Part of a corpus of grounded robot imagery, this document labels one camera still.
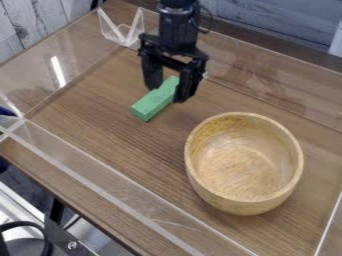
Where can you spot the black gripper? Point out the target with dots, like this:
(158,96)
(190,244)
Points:
(172,49)

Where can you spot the green rectangular block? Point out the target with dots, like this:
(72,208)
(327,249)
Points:
(147,107)

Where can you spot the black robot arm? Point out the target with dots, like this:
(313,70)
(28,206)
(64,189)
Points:
(178,5)

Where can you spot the light wooden bowl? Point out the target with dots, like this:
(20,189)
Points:
(243,162)

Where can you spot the blue object at left edge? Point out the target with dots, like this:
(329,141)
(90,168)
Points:
(5,112)

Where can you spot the black table leg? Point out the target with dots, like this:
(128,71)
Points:
(56,211)

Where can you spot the clear acrylic corner bracket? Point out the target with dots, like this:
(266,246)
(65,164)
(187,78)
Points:
(122,34)

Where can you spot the clear acrylic tray wall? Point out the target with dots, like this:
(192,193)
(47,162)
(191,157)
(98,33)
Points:
(116,168)

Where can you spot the black metal bracket with screw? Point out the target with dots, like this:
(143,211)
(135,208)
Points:
(63,243)

